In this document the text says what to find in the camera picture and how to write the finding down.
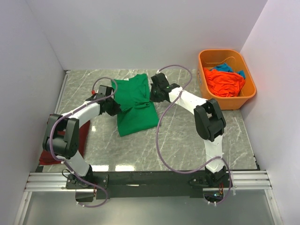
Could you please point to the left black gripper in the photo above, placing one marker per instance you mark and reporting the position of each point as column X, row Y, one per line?
column 116, row 108

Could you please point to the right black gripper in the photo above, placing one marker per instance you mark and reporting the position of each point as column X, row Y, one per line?
column 152, row 97

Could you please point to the green t shirt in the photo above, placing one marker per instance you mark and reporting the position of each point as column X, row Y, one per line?
column 138, row 113

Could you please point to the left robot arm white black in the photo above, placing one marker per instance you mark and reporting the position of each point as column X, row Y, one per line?
column 85, row 112

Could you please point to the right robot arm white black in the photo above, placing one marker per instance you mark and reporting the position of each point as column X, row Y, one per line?
column 209, row 122

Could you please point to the orange plastic basket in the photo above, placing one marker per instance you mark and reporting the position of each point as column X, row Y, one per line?
column 213, row 57

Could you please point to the orange t shirt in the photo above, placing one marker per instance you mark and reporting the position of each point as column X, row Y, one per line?
column 224, row 84

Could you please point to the blue t shirt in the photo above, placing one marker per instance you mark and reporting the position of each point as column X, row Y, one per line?
column 226, row 68

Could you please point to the folded dark red t shirt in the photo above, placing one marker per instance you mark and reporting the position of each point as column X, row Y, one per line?
column 82, row 138

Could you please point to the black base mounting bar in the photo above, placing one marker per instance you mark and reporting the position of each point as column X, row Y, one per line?
column 200, row 184

